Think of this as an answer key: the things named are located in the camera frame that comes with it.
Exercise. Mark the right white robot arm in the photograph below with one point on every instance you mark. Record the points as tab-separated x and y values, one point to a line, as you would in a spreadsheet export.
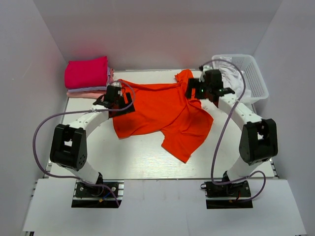
259	140

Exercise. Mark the crumpled white t-shirt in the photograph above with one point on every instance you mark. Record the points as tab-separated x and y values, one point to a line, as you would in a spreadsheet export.
230	76

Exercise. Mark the white plastic basket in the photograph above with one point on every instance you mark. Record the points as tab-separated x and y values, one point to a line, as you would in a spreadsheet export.
252	78

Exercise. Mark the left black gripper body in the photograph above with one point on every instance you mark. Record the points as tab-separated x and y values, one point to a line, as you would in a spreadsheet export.
119	103

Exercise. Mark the folded pink t-shirt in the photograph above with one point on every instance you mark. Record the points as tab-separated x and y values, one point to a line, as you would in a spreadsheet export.
92	94

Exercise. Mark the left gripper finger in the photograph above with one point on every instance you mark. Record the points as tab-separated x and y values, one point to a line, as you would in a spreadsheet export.
126	99
123	112

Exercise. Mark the folded magenta t-shirt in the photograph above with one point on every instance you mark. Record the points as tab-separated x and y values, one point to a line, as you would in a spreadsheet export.
81	66

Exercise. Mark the orange t-shirt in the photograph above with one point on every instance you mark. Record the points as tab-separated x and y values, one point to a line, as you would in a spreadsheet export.
165	108

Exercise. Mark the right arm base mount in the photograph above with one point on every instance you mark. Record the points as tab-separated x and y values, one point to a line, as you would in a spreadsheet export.
230	196

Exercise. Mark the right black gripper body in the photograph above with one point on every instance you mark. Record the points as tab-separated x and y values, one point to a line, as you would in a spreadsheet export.
204	89

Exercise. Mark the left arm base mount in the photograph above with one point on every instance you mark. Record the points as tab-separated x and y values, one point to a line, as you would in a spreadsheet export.
85	196

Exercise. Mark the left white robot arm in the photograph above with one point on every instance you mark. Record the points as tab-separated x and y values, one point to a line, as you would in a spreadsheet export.
69	145

